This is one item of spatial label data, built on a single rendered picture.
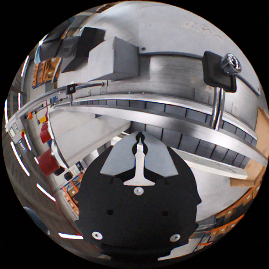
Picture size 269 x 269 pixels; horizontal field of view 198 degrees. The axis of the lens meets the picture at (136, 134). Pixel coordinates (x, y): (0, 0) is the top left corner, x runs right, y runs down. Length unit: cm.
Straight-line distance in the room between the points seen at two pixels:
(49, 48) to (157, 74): 47
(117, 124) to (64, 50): 45
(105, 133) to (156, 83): 15
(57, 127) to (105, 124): 15
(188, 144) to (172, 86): 12
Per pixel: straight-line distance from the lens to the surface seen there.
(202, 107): 16
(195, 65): 22
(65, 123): 26
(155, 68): 22
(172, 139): 18
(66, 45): 50
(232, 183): 37
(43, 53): 50
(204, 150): 19
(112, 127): 16
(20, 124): 71
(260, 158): 16
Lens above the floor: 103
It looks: 47 degrees down
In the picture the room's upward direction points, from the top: 128 degrees counter-clockwise
